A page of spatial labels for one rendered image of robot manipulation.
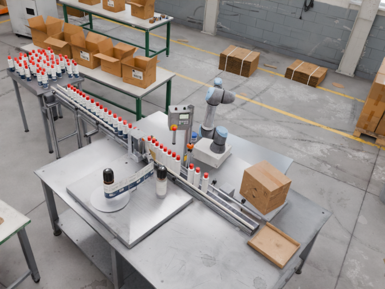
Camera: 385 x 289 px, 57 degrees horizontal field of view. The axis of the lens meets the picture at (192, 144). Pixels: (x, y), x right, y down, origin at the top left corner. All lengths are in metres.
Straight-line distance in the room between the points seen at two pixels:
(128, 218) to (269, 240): 1.08
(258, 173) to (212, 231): 0.59
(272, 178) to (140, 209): 1.07
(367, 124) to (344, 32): 2.54
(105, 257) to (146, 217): 0.76
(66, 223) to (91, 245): 0.38
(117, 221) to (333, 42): 6.18
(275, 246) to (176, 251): 0.74
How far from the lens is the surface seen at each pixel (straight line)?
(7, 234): 2.99
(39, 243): 3.91
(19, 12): 8.18
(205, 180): 2.89
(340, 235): 4.30
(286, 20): 8.10
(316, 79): 7.02
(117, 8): 7.32
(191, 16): 9.10
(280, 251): 2.82
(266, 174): 2.93
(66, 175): 3.29
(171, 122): 2.90
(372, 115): 5.82
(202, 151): 3.31
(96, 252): 3.46
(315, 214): 3.17
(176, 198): 2.94
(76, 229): 3.65
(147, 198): 2.94
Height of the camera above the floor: 2.99
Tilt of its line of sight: 37 degrees down
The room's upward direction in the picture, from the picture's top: 6 degrees clockwise
